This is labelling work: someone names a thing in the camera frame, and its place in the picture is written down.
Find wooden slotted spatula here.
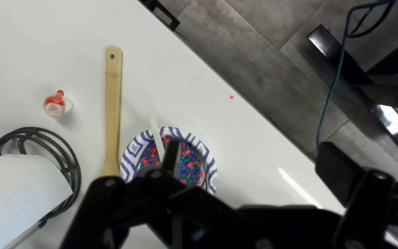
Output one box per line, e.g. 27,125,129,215
99,46,124,179

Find colourful beads on plate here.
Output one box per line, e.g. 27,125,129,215
138,136,207,186

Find black metal floor frame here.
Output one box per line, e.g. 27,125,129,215
306,0,398,151

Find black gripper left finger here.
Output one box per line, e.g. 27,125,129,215
59,139,237,249

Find white paper towel roll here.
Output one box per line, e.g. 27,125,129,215
0,154,73,249

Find blue floor cable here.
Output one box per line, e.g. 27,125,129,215
315,0,393,150

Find black bracket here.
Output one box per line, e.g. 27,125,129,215
138,0,182,32

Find blue patterned paper plate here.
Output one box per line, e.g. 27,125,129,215
118,125,219,196

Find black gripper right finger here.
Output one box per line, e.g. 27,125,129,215
315,142,398,249

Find red white creamer cup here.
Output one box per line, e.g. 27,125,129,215
42,89,73,118

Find black wire towel holder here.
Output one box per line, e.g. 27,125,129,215
0,127,82,249

